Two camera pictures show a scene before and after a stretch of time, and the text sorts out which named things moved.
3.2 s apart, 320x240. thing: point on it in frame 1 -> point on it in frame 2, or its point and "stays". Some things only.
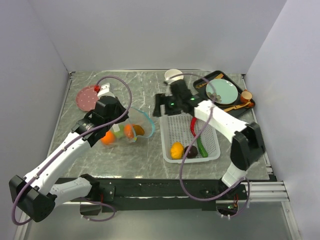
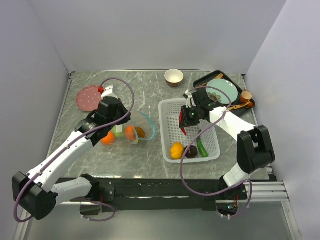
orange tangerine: (109, 138) stays
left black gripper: (122, 109) stays
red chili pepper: (193, 126) -> (180, 121)
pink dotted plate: (87, 98) stays
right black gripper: (160, 98) -> (186, 121)
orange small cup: (246, 96) stays
